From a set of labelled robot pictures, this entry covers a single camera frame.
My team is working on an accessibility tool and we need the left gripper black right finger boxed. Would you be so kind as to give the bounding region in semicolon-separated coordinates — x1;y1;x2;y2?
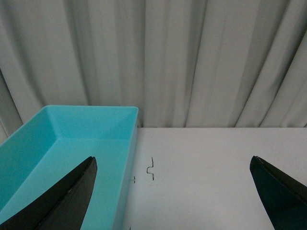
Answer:
249;156;307;230

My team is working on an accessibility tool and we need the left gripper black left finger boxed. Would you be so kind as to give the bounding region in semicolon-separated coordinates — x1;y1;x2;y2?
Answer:
0;156;97;230

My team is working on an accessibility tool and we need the turquoise plastic storage bin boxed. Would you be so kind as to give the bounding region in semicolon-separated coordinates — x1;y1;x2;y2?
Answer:
0;105;138;230

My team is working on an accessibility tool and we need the white pleated curtain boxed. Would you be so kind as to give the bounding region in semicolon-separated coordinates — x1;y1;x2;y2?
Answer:
0;0;307;140

